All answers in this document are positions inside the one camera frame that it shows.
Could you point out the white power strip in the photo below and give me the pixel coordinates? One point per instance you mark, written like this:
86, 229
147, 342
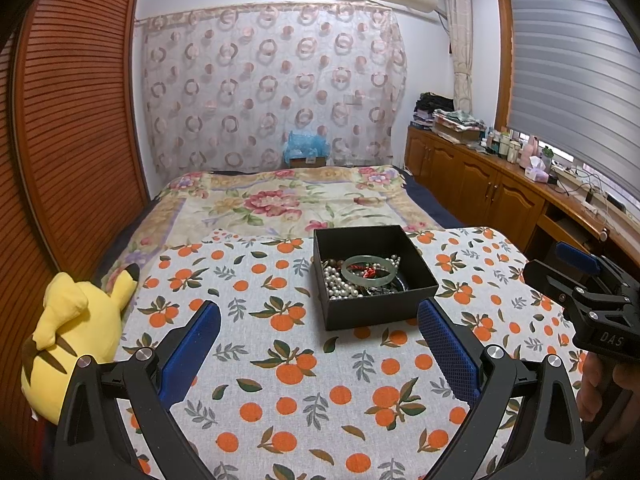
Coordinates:
567, 172

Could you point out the blue crinkled wrapping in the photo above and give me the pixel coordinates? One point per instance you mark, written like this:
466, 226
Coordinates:
304, 144

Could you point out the circle pattern sheer curtain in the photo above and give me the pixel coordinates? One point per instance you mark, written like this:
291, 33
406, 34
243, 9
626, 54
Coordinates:
250, 85

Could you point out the beige side curtain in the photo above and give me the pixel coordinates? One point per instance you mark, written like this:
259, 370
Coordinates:
460, 40

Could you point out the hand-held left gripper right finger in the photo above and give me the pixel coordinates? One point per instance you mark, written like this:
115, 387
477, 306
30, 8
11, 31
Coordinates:
447, 345

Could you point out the floral blanket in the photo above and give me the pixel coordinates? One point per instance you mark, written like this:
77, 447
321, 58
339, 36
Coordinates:
250, 205

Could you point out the black cardboard box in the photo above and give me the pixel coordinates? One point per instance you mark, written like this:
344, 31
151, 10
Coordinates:
380, 312

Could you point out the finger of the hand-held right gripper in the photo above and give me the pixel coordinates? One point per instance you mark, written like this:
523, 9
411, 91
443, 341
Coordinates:
605, 325
577, 256

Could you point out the wooden window frame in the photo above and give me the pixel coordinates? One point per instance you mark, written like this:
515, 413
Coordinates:
502, 60

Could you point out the pale green jade bangle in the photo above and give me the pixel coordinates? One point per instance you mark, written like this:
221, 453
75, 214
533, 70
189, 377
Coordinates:
352, 276

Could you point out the small cardboard box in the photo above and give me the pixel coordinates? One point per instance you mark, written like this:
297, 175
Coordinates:
306, 162

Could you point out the wooden cabinet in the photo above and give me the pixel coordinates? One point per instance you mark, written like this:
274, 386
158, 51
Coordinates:
465, 180

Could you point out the wooden louvred wardrobe door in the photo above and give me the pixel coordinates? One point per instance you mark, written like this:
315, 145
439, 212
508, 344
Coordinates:
75, 135

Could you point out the person's right hand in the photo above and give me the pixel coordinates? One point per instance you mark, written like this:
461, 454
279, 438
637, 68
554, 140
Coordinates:
590, 385

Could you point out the group of cosmetic bottles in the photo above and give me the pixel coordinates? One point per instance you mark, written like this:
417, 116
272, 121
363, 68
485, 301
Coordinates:
510, 147

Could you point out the yellow plush toy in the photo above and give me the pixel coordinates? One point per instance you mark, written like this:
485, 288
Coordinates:
75, 320

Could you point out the orange fruit print cloth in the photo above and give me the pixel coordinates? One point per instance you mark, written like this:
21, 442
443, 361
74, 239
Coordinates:
300, 400

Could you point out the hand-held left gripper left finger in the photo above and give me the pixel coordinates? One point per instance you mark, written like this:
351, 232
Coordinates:
192, 345

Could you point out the grey window blind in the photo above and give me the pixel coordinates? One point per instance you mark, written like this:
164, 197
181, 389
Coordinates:
575, 75

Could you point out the navy bed sheet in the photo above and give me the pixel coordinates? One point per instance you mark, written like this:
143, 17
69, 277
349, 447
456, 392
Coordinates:
425, 200

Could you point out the stack of folded clothes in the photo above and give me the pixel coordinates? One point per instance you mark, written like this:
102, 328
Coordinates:
450, 117

